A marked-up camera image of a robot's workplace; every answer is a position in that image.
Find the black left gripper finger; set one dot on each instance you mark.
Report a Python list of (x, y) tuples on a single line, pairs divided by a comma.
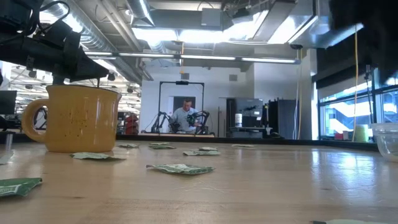
[(90, 67)]

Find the stevia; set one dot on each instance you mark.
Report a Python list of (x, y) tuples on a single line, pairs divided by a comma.
[(128, 145), (93, 156), (242, 145), (202, 152)]

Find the black background robot arm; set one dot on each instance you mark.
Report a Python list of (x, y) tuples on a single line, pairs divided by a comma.
[(157, 123), (199, 119)]

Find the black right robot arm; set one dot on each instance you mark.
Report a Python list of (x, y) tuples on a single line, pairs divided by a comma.
[(373, 31)]

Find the green white Truvia packet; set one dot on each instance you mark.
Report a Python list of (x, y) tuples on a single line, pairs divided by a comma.
[(160, 143), (161, 147), (15, 186), (182, 169), (207, 148)]

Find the yellow speckled ceramic mug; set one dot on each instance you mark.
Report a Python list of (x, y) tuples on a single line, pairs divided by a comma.
[(77, 121)]

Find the black computer monitor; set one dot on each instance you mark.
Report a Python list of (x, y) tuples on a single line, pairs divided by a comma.
[(7, 102)]

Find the red equipment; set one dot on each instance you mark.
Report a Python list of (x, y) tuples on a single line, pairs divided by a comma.
[(132, 124)]

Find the person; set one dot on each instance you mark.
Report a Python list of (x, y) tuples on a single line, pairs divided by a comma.
[(183, 118)]

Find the long ceiling light bar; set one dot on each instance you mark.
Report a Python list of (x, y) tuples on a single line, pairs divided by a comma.
[(205, 57)]

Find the grey ceiling box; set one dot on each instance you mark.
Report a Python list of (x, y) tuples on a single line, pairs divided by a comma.
[(211, 17)]

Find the white cylindrical container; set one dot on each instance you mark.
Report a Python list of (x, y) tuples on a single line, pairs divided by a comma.
[(238, 119)]

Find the black equipment cabinet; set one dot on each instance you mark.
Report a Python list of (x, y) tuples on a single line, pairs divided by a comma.
[(248, 109)]

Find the tall dark cabinet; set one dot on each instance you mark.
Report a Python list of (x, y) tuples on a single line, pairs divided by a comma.
[(286, 118)]

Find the shiny metal ceiling hood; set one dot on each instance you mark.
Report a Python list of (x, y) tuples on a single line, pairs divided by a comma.
[(298, 21)]

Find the yellow-green cylinder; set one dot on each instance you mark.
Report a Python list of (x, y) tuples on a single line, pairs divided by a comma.
[(361, 133)]

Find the silver ventilation duct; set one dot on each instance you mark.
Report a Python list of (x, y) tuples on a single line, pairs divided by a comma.
[(93, 34)]

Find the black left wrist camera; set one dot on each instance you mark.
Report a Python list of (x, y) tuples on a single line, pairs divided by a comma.
[(15, 12)]

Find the black background rig frame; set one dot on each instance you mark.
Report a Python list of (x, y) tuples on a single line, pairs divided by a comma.
[(159, 105)]

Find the black aluminium table frame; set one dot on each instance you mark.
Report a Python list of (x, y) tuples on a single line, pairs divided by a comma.
[(248, 140)]

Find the black dome camera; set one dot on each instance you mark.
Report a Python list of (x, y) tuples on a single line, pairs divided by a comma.
[(296, 46)]

